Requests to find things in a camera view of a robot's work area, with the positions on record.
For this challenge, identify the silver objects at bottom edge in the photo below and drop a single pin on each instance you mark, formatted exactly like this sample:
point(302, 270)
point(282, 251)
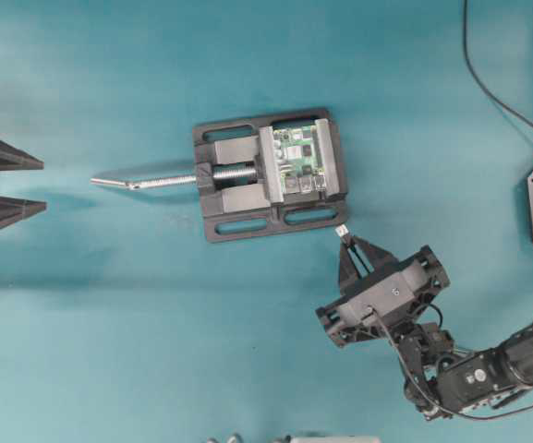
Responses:
point(236, 438)

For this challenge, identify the black bench vise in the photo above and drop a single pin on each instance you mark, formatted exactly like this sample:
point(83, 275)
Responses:
point(249, 207)

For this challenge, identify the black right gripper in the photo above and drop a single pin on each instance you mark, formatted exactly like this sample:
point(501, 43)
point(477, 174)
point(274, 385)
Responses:
point(379, 290)

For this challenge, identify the silver vise screw handle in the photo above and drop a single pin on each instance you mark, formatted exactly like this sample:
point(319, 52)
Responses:
point(227, 174)

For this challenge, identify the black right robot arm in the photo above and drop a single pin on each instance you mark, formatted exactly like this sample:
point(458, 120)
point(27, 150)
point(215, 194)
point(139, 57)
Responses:
point(443, 380)

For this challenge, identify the green Raspberry Pi board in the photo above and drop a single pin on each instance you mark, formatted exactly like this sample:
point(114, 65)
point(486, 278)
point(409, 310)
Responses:
point(298, 160)

